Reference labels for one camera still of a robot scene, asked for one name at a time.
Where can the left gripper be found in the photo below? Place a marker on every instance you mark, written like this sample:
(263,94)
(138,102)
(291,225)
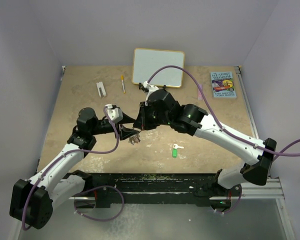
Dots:
(125,133)

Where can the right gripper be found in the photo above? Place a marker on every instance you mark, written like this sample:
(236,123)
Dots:
(142,121)

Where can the keyring with tagged keys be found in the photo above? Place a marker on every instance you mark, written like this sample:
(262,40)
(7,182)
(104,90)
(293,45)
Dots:
(134,139)

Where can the key with green tag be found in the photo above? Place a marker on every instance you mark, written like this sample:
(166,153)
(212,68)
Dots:
(175,150)

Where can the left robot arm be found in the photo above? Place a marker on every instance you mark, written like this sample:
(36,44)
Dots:
(33,200)

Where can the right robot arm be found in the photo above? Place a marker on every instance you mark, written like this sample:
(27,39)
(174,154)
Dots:
(256,154)

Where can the white eraser block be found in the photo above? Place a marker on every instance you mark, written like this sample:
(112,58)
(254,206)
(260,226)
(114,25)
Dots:
(101,89)

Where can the yellow white marker pen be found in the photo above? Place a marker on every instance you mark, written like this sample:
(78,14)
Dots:
(123,84)

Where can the small whiteboard on stand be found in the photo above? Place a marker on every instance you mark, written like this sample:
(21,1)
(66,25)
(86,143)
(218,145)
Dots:
(147,61)

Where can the pink highlighter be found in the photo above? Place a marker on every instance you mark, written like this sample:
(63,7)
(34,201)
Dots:
(199,95)

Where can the blue paperback book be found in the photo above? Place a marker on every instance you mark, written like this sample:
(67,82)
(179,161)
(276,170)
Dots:
(223,84)

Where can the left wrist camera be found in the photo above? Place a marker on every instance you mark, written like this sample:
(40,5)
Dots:
(113,113)

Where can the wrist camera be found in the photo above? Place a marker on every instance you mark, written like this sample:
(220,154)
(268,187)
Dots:
(113,113)
(148,89)

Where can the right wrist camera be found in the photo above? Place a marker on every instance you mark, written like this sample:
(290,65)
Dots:
(148,89)

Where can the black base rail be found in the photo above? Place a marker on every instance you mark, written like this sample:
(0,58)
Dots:
(200,189)

